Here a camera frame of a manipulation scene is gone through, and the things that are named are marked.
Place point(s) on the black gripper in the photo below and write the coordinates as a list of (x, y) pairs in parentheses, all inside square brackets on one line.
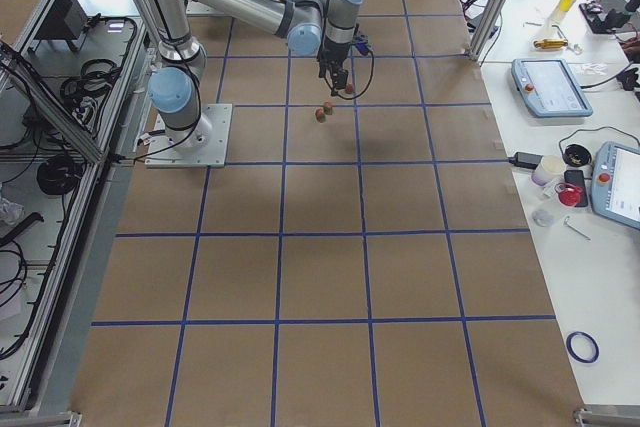
[(332, 55)]

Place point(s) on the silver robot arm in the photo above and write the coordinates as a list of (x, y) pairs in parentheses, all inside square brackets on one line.
[(327, 29)]

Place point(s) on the black power adapter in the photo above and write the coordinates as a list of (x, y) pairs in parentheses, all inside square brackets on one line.
[(525, 160)]

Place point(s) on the grey teach pendant upper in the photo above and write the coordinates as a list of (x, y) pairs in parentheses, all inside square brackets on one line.
[(549, 88)]

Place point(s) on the grey teach pendant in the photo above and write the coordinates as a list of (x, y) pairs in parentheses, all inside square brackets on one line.
[(549, 88), (615, 184)]

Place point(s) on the white purple cup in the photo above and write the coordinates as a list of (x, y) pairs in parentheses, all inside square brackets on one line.
[(550, 167)]

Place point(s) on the red round lid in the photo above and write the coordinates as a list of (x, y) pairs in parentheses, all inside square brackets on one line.
[(568, 194)]

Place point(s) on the black smartphone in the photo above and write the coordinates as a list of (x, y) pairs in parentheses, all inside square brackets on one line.
[(576, 177)]

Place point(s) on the silver allen key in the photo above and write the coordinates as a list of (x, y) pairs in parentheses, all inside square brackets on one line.
[(567, 223)]

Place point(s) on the black control box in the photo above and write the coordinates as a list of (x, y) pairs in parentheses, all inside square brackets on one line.
[(65, 21)]

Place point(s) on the grey teach pendant lower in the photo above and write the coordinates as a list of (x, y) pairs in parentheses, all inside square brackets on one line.
[(615, 184)]

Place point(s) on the blue tape roll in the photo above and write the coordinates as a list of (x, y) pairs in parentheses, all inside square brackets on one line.
[(582, 347)]

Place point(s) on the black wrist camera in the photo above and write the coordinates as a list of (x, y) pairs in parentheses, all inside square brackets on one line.
[(361, 43)]

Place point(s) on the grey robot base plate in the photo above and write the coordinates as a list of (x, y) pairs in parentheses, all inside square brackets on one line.
[(206, 146)]

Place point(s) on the yellow handled screwdriver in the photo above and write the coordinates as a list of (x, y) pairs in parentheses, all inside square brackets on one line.
[(550, 44)]

